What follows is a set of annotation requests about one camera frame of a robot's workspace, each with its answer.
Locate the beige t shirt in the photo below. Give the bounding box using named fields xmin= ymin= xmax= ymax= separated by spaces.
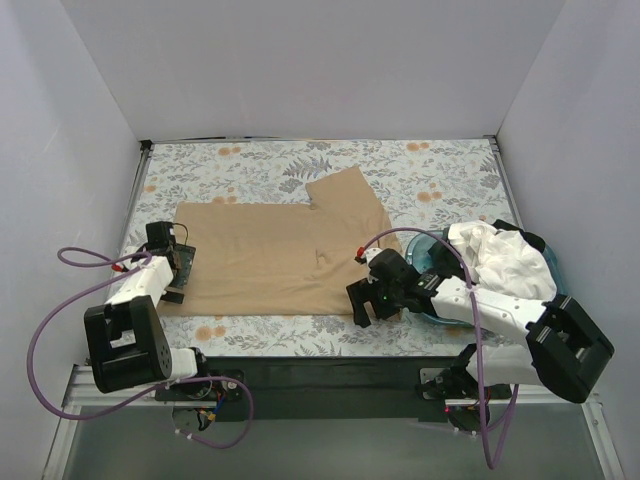
xmin=159 ymin=167 xmax=391 ymax=317

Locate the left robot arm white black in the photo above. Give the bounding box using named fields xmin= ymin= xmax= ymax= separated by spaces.
xmin=84 ymin=221 xmax=213 ymax=400

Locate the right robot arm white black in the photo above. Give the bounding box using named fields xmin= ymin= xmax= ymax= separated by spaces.
xmin=346 ymin=248 xmax=615 ymax=404

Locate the teal plastic basket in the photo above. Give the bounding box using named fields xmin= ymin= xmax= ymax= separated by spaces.
xmin=406 ymin=229 xmax=567 ymax=295

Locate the black t shirt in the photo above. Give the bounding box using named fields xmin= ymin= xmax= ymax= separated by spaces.
xmin=428 ymin=220 xmax=547 ymax=283

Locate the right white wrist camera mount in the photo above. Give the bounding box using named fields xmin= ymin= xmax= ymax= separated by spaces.
xmin=354 ymin=247 xmax=382 ymax=267

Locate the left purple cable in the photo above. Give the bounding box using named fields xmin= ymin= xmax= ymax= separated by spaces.
xmin=27 ymin=246 xmax=255 ymax=449

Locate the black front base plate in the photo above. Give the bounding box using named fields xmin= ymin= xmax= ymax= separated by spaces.
xmin=154 ymin=354 xmax=506 ymax=431

